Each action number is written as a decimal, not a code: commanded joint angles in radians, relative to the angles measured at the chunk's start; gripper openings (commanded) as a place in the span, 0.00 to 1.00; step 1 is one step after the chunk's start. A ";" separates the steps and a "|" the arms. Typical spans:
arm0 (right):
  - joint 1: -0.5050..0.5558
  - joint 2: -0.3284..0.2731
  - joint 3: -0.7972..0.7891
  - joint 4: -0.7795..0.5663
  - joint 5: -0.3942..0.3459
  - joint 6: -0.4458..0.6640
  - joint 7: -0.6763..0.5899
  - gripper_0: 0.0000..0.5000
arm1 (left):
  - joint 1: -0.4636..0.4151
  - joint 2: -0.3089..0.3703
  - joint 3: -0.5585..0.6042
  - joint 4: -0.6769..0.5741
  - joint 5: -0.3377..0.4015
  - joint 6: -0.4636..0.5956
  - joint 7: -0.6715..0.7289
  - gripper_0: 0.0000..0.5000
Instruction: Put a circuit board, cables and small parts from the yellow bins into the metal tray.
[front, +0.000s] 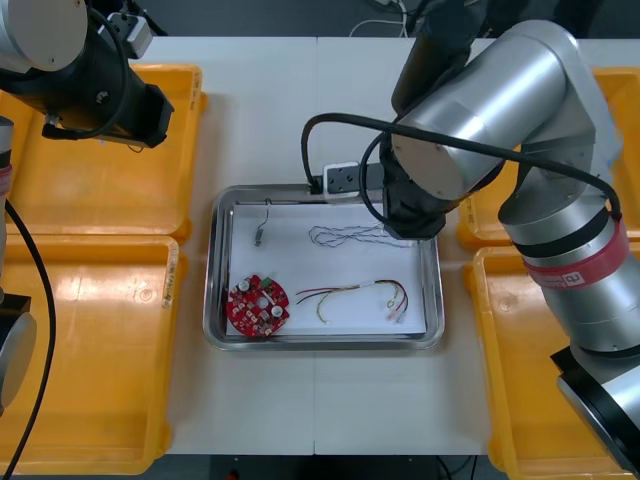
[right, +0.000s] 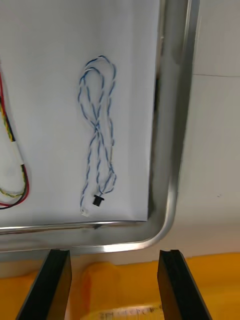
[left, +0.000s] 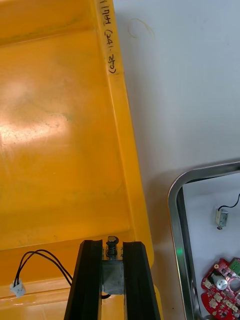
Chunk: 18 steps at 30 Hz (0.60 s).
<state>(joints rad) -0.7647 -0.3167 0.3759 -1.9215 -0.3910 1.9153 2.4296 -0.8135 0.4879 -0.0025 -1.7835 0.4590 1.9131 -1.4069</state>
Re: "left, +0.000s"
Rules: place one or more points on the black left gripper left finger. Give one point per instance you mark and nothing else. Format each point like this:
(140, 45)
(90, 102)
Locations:
(86, 287)

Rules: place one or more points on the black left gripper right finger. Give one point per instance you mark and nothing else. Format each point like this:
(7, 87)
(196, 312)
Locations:
(138, 287)

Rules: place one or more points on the small metal solenoid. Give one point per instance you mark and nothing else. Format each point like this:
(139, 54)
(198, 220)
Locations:
(113, 275)
(222, 217)

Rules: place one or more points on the round red circuit board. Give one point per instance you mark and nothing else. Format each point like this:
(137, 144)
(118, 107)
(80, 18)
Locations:
(220, 295)

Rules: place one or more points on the yellow-orange plastic bin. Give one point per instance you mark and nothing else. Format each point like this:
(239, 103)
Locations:
(62, 150)
(30, 310)

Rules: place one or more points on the steel tray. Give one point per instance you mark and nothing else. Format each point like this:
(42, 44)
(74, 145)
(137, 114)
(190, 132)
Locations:
(175, 225)

